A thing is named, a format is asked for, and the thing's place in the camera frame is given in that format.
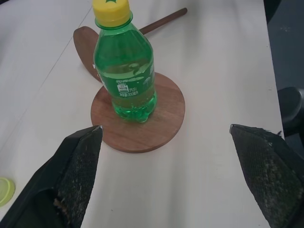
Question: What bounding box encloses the green plastic soda bottle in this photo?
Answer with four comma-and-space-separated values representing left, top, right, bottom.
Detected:
92, 0, 158, 124

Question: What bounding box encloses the yellow-green round lid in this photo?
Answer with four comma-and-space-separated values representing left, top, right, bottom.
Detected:
0, 177, 16, 207

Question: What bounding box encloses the wooden spoon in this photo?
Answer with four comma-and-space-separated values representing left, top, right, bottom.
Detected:
73, 8, 188, 84

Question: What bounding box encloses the round wooden base disc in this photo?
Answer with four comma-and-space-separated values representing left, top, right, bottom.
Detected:
91, 72, 186, 154

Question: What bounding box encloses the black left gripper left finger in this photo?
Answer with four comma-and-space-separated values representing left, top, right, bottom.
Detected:
0, 125, 104, 228

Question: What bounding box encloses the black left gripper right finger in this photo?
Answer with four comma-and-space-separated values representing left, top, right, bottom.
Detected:
229, 123, 304, 228

